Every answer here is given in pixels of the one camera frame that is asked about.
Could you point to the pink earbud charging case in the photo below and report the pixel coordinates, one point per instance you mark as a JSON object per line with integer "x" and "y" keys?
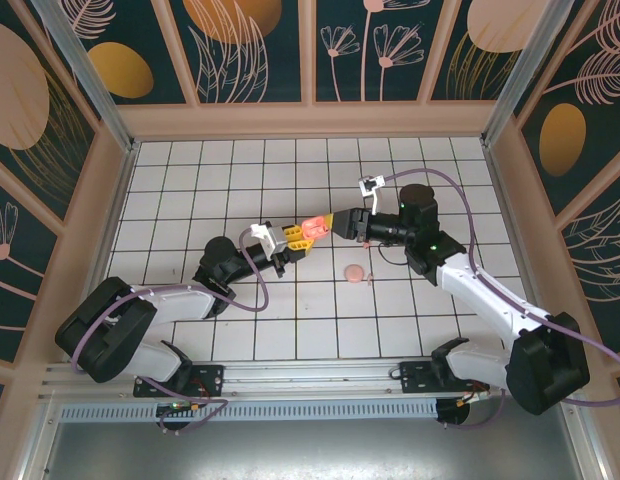
{"x": 315, "y": 229}

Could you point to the pink round disc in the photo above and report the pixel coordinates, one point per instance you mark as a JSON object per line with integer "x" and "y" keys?
{"x": 354, "y": 273}

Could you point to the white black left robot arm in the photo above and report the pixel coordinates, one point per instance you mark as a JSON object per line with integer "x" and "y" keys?
{"x": 180, "y": 305}

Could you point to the grey sheet metal panel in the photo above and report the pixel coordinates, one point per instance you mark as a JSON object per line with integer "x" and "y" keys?
{"x": 315, "y": 450}

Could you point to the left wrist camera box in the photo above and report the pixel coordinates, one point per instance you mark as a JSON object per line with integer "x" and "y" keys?
{"x": 276, "y": 240}

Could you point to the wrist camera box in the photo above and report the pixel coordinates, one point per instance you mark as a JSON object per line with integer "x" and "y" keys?
{"x": 276, "y": 240}
{"x": 368, "y": 186}

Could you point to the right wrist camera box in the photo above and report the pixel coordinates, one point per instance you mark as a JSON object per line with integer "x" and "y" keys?
{"x": 368, "y": 186}

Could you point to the aluminium side frame rail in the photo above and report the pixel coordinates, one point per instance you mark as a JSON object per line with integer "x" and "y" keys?
{"x": 112, "y": 225}
{"x": 511, "y": 225}

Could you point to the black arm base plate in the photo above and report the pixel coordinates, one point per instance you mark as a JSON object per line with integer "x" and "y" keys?
{"x": 415, "y": 380}
{"x": 212, "y": 382}

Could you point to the aluminium mounting rail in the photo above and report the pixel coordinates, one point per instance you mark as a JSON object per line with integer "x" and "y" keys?
{"x": 315, "y": 377}

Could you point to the wall panel with pink flowers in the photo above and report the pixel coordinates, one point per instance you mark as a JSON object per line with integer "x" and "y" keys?
{"x": 360, "y": 85}

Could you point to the wall panel pink circle fronds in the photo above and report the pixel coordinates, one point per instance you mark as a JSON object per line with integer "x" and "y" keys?
{"x": 455, "y": 75}

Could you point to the wall panel golden oval fern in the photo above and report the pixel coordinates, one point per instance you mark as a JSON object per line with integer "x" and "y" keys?
{"x": 565, "y": 135}

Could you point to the aluminium corner post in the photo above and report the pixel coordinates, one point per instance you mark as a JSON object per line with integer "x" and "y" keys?
{"x": 88, "y": 75}
{"x": 521, "y": 75}

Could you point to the wall panel orange circle leaves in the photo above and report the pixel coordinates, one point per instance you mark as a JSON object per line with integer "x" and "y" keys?
{"x": 230, "y": 75}

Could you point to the wall panel pink fern leaves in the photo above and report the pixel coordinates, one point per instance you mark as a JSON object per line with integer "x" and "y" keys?
{"x": 600, "y": 260}

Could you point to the wall panel pink flower outline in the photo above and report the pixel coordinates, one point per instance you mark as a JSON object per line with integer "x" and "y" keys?
{"x": 15, "y": 280}

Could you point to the wall panel with golden oval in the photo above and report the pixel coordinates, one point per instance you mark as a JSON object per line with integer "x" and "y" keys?
{"x": 120, "y": 70}

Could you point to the wall panel large pink circle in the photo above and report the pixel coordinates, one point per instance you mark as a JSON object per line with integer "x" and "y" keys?
{"x": 20, "y": 100}

